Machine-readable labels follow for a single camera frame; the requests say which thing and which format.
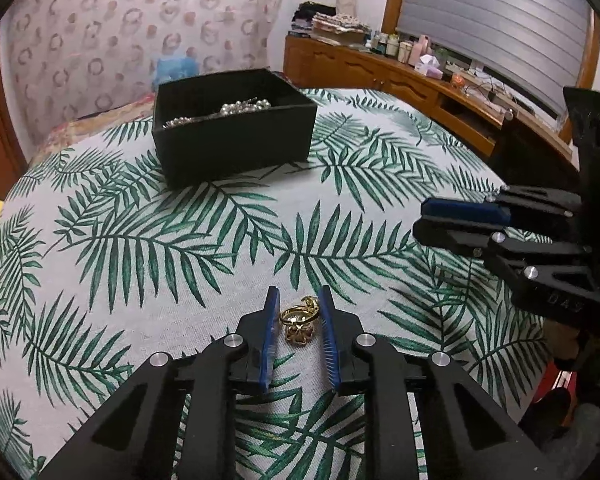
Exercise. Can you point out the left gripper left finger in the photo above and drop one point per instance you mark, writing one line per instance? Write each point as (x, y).
(174, 418)

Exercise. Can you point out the floral bed blanket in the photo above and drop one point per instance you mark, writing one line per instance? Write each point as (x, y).
(77, 130)

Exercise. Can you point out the pink bottle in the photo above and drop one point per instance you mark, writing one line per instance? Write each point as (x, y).
(419, 49)

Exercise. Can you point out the blue plush toy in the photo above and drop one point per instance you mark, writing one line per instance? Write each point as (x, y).
(172, 69)

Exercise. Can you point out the wooden sideboard cabinet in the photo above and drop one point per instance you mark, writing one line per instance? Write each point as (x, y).
(309, 63)

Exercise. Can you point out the grey window roller blind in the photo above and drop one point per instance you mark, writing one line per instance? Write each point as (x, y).
(536, 44)

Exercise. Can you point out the gold flower pendant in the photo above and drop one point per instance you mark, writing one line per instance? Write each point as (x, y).
(299, 335)

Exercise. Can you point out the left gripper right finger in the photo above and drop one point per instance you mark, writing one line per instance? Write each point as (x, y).
(423, 404)

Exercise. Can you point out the palm leaf print cloth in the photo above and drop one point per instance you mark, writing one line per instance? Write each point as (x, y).
(102, 265)

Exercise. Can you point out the black jewelry box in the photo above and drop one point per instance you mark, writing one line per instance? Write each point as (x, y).
(213, 126)

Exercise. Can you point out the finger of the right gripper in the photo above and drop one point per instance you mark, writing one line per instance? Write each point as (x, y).
(552, 280)
(510, 206)

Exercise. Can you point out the circle pattern curtain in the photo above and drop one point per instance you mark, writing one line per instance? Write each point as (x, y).
(66, 59)

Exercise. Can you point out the stack of folded clothes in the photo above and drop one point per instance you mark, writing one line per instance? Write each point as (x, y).
(323, 23)

